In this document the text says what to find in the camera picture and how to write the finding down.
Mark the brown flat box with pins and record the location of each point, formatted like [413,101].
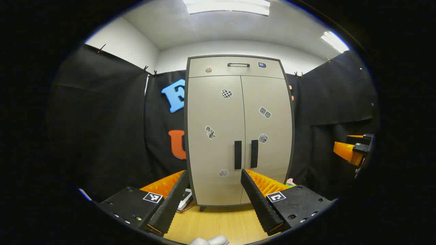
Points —
[187,208]

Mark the grey double-door shoe cabinet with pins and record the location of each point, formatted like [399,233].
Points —
[185,136]

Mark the narrow ceiling light panel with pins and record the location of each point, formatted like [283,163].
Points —
[333,41]

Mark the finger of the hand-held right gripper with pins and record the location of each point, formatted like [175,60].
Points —
[344,151]
[367,139]

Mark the white and black printed box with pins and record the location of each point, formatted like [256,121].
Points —
[185,200]

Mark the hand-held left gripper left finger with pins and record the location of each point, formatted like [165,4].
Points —
[170,204]

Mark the wide ceiling light panel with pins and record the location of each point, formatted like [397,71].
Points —
[224,6]

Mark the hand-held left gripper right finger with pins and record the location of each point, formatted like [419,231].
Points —
[260,204]

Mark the black backdrop cloth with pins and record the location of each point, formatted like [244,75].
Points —
[102,119]

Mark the grey cabinet door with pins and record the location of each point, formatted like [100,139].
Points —
[272,160]
[211,109]

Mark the pink and green small toy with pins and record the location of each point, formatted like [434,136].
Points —
[290,183]

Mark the grey cabinet drawer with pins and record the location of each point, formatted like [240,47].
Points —
[245,71]

